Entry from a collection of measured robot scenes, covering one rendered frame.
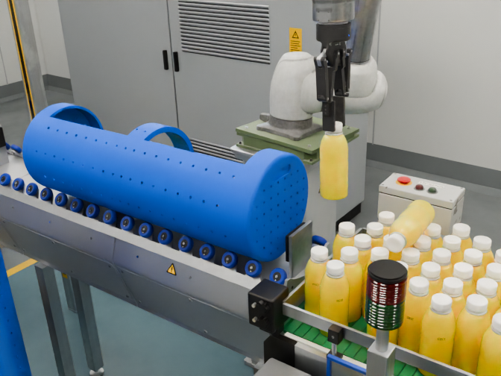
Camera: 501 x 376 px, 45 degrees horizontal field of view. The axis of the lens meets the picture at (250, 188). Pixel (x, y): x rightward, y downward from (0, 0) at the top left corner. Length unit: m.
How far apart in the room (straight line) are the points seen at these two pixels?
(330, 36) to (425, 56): 2.96
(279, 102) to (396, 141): 2.48
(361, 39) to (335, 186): 0.72
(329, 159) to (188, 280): 0.55
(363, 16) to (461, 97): 2.33
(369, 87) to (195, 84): 1.79
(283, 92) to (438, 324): 1.08
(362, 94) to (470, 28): 2.11
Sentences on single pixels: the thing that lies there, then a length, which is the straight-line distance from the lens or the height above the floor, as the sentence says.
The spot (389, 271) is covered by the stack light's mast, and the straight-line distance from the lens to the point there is 0.98.
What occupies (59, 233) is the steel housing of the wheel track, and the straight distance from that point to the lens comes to 2.04.
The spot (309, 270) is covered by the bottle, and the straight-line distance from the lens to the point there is 1.38.
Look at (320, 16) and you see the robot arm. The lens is 1.32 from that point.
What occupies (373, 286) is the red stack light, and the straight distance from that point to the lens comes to 0.98.
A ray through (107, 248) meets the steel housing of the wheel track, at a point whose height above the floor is 0.87.
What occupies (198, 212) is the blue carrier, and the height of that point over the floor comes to 1.10.
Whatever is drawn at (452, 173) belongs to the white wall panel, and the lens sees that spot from 4.38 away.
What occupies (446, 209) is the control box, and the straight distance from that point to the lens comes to 1.60.
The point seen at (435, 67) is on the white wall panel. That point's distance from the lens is 4.24.
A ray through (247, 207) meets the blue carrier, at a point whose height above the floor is 1.15.
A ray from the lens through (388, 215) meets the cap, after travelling 1.54.
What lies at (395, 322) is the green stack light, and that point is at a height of 1.17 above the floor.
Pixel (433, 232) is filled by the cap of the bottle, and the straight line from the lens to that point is 1.49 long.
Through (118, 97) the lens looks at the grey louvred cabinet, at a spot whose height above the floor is 0.63.
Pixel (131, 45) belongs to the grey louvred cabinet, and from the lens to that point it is 4.03.
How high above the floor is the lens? 1.79
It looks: 25 degrees down
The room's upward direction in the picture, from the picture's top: 2 degrees counter-clockwise
